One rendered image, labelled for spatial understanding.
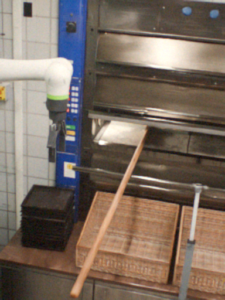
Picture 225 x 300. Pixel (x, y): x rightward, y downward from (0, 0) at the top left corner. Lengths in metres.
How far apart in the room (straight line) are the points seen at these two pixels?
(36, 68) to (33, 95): 0.96
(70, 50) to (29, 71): 0.80
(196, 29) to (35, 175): 1.43
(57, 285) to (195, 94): 1.41
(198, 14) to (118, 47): 0.49
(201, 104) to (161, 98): 0.24
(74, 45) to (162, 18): 0.54
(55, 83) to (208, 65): 1.10
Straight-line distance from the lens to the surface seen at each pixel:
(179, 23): 2.70
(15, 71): 2.03
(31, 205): 2.83
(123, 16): 2.73
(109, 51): 2.76
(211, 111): 2.76
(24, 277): 2.93
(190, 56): 2.71
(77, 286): 1.72
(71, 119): 2.90
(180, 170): 2.94
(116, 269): 2.76
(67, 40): 2.79
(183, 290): 2.64
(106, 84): 2.82
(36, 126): 3.03
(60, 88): 1.89
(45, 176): 3.15
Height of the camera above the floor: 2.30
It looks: 23 degrees down
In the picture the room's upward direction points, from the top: 4 degrees clockwise
